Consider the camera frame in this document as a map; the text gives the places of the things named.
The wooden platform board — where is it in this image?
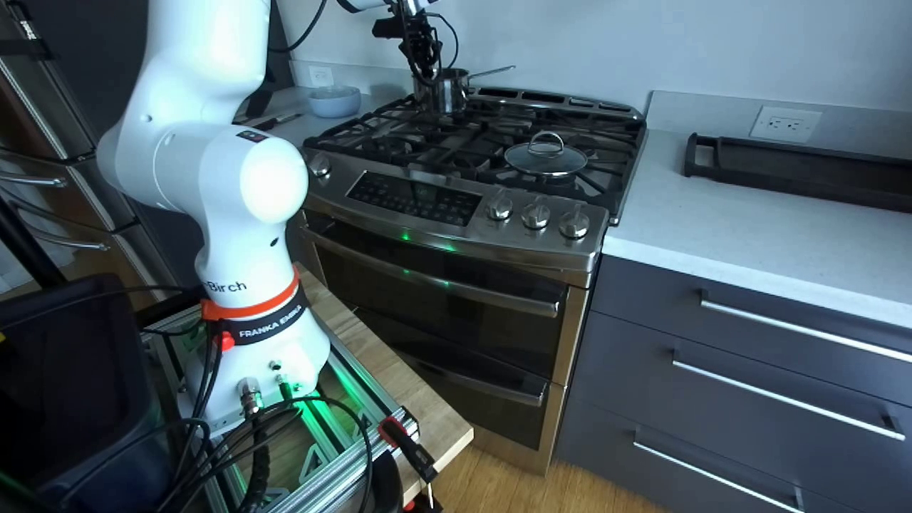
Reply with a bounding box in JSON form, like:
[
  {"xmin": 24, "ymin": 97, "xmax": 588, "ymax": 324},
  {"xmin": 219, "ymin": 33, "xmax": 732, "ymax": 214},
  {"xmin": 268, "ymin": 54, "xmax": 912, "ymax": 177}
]
[{"xmin": 298, "ymin": 267, "xmax": 476, "ymax": 503}]

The small steel saucepan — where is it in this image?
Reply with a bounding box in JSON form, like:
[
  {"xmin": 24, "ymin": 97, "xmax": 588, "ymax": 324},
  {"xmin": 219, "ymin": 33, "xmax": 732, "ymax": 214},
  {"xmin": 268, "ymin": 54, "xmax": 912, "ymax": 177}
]
[{"xmin": 413, "ymin": 62, "xmax": 520, "ymax": 117}]

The red cable connector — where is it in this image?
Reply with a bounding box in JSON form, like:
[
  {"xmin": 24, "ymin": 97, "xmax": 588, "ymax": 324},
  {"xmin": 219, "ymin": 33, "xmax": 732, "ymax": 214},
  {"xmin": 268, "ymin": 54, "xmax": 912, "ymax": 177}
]
[{"xmin": 376, "ymin": 412, "xmax": 443, "ymax": 483}]

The black base cable bundle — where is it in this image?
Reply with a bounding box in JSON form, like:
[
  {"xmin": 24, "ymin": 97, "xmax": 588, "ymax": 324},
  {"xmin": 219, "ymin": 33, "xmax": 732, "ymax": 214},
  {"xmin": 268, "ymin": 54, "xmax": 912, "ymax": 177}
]
[{"xmin": 141, "ymin": 322, "xmax": 402, "ymax": 513}]

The dark utensil on counter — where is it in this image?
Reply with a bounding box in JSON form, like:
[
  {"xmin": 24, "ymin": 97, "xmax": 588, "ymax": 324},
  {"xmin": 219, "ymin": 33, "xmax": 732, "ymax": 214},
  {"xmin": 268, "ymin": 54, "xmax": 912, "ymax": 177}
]
[{"xmin": 249, "ymin": 107, "xmax": 308, "ymax": 136}]

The pale blue bowl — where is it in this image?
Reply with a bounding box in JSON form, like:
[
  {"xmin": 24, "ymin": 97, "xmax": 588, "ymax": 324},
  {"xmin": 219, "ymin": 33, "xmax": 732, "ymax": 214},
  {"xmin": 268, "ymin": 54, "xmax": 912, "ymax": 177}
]
[{"xmin": 303, "ymin": 83, "xmax": 365, "ymax": 123}]

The white double wall outlet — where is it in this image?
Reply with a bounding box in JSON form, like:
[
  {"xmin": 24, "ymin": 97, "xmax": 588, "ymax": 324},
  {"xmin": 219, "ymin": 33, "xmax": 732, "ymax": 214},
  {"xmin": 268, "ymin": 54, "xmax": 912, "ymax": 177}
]
[{"xmin": 306, "ymin": 62, "xmax": 340, "ymax": 90}]

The black griddle tray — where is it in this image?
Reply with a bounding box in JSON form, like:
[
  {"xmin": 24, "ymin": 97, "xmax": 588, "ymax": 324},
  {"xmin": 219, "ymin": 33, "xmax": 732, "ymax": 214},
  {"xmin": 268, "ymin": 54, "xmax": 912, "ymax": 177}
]
[{"xmin": 679, "ymin": 131, "xmax": 912, "ymax": 215}]

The metal shelf rack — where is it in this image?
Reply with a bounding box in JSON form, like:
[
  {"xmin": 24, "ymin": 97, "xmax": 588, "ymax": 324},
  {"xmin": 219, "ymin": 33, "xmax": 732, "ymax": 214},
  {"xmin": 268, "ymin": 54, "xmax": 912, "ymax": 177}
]
[{"xmin": 0, "ymin": 0, "xmax": 186, "ymax": 294}]

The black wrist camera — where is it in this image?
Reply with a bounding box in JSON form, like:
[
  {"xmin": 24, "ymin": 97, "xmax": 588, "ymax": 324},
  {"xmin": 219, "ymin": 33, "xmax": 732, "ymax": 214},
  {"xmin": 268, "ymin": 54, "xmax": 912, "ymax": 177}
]
[{"xmin": 370, "ymin": 15, "xmax": 409, "ymax": 43}]

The black bin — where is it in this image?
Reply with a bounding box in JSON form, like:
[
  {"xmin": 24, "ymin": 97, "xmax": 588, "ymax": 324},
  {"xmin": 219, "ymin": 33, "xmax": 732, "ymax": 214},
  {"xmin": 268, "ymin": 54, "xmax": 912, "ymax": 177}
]
[{"xmin": 0, "ymin": 272, "xmax": 181, "ymax": 513}]

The grey drawer steel handle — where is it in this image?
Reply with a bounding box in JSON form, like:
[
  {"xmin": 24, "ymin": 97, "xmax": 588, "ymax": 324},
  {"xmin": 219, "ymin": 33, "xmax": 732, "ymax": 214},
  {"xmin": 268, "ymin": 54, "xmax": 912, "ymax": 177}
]
[
  {"xmin": 553, "ymin": 395, "xmax": 912, "ymax": 513},
  {"xmin": 588, "ymin": 253, "xmax": 912, "ymax": 411},
  {"xmin": 568, "ymin": 311, "xmax": 912, "ymax": 491}
]

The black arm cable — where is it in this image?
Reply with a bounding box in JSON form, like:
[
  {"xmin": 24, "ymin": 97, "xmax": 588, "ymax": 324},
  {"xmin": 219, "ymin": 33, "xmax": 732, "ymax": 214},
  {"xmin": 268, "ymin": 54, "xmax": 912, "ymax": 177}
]
[{"xmin": 272, "ymin": 0, "xmax": 332, "ymax": 56}]

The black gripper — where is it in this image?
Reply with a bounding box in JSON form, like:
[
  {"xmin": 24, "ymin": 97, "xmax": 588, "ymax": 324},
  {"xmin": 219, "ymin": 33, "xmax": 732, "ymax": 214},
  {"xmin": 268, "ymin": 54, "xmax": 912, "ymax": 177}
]
[{"xmin": 396, "ymin": 7, "xmax": 449, "ymax": 86}]

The white single wall outlet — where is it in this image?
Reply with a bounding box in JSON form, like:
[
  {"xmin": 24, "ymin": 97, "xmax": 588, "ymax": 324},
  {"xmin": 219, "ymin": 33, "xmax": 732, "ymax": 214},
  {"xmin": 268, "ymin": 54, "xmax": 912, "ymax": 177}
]
[{"xmin": 748, "ymin": 103, "xmax": 825, "ymax": 144}]

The aluminium base frame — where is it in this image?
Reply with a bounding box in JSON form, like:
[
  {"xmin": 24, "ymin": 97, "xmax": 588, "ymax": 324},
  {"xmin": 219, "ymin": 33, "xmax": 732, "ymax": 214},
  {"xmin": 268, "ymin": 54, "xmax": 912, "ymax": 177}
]
[{"xmin": 141, "ymin": 311, "xmax": 433, "ymax": 513}]

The stainless steel gas range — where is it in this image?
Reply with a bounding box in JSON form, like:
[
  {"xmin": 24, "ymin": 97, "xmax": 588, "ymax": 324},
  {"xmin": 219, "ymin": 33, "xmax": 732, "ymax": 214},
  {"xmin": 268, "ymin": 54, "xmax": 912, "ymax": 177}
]
[{"xmin": 279, "ymin": 83, "xmax": 654, "ymax": 476}]

